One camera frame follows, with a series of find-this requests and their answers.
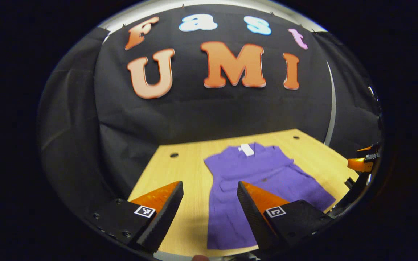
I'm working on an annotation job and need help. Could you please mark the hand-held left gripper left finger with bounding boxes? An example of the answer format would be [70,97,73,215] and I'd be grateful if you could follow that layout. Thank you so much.
[87,181,184,254]

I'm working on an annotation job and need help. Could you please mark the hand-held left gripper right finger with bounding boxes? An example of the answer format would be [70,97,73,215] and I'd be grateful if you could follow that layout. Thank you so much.
[237,181,335,255]

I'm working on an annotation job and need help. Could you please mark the black backdrop cloth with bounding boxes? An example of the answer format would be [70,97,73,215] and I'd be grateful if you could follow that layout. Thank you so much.
[37,4,384,219]

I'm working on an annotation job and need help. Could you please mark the purple short-sleeved shirt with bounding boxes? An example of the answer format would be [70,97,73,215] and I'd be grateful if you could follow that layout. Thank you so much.
[204,142,336,250]

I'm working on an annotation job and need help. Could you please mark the white vertical pole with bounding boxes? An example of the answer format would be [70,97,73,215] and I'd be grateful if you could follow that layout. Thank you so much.
[323,60,337,145]

